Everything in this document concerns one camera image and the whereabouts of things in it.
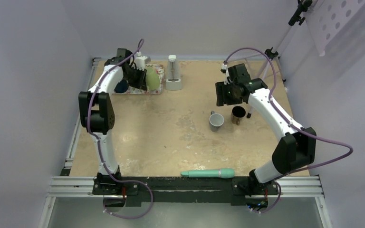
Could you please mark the grey mug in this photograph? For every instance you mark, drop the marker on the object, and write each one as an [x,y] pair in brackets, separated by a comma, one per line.
[216,121]

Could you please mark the white metronome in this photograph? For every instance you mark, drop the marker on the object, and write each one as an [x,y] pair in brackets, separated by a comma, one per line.
[173,78]

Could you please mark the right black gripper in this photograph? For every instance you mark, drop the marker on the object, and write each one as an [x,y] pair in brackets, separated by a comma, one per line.
[221,88]

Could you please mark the perforated music stand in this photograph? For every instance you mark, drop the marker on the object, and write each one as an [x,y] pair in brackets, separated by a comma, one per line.
[323,61]

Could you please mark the aluminium frame rail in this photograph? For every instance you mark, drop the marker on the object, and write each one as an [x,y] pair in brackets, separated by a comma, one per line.
[162,135]

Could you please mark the brown mug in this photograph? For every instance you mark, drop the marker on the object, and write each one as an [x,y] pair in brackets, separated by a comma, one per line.
[237,114]

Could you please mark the green mug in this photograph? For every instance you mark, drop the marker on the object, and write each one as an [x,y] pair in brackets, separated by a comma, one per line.
[152,79]

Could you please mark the floral tray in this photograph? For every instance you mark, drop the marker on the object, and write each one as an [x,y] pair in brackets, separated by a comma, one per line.
[160,71]

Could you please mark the dark blue mug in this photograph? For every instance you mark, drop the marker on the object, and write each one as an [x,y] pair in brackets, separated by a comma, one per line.
[121,87]

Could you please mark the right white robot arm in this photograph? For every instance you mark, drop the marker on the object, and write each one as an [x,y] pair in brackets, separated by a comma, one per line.
[296,144]

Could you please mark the teal cylindrical tool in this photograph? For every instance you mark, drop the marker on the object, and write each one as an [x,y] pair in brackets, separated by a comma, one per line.
[223,173]

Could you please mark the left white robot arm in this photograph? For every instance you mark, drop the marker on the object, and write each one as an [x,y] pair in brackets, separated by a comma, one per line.
[97,113]

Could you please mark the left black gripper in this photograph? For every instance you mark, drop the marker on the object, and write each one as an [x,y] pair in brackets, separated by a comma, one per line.
[141,83]

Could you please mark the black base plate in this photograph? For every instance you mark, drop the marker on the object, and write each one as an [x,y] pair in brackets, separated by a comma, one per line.
[136,190]

